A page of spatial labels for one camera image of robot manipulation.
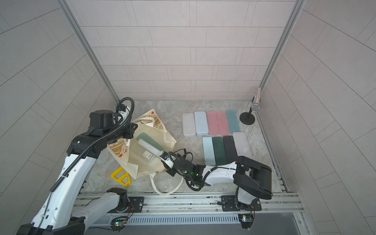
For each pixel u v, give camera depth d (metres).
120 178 0.79
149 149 0.71
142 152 0.83
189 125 1.01
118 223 0.64
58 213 0.36
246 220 0.68
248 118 1.03
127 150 0.66
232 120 1.05
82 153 0.41
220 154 0.87
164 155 0.63
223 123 1.03
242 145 0.91
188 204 0.72
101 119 0.47
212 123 1.02
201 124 0.99
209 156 0.85
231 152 0.87
